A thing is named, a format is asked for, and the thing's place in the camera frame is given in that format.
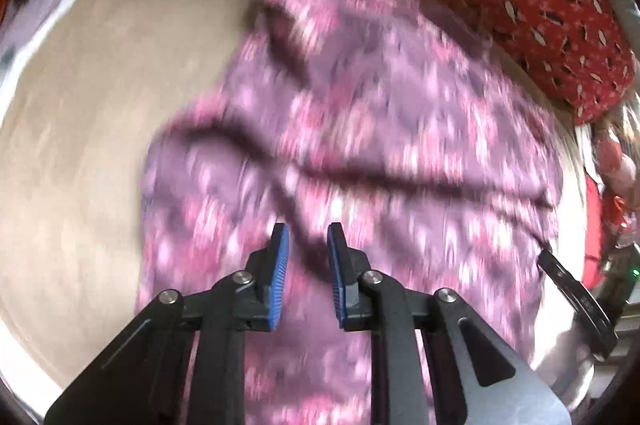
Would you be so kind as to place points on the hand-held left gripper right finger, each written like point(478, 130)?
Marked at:
point(337, 275)

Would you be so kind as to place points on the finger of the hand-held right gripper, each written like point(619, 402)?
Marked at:
point(575, 300)

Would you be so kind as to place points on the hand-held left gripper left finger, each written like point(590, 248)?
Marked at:
point(280, 275)

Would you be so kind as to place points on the purple floral garment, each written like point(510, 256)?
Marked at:
point(375, 105)

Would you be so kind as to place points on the plain red cloth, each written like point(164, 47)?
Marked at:
point(595, 230)

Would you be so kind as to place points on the clear plastic bag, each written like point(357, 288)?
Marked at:
point(617, 155)

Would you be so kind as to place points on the beige fleece blanket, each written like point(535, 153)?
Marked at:
point(100, 130)

